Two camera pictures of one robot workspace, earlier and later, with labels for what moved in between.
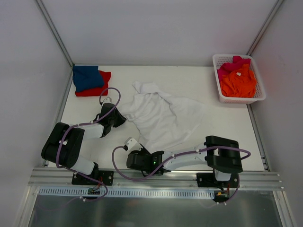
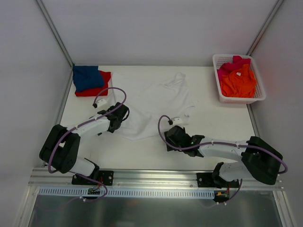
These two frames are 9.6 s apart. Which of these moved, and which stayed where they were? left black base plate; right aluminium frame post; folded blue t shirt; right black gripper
Moved: right black gripper
Stayed: left black base plate; right aluminium frame post; folded blue t shirt
